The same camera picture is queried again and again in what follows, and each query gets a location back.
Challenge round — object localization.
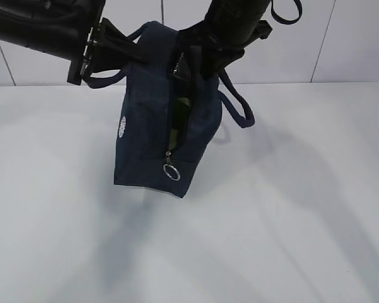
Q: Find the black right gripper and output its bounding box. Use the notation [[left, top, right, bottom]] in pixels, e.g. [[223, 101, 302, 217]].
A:
[[176, 17, 272, 95]]

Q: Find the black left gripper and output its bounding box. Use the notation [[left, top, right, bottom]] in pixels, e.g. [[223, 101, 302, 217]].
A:
[[67, 18, 148, 85]]

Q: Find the green cucumber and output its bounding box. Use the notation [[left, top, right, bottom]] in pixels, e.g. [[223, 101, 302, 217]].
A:
[[172, 97, 191, 131]]

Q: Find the dark navy fabric lunch bag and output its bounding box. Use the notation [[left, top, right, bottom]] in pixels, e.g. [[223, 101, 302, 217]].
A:
[[81, 21, 256, 200]]

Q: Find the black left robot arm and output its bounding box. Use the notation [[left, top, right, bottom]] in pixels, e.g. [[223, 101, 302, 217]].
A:
[[0, 1, 148, 88]]

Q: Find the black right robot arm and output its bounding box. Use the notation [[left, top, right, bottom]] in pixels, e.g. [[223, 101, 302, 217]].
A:
[[170, 1, 272, 98]]

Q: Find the silver zipper pull ring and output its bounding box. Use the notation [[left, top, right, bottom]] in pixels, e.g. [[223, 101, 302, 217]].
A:
[[162, 151, 181, 181]]

